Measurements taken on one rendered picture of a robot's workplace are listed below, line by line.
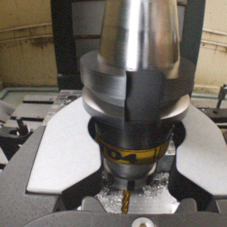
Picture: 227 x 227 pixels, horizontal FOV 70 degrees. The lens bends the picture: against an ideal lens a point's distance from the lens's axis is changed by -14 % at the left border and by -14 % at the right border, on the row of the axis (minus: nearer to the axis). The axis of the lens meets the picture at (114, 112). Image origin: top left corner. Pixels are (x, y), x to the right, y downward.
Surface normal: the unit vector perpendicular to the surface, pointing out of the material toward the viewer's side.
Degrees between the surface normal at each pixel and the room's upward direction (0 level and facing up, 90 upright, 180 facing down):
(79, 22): 90
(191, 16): 90
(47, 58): 90
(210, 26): 90
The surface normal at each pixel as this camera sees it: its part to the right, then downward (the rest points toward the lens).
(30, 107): 0.00, -0.81
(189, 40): -0.06, 0.58
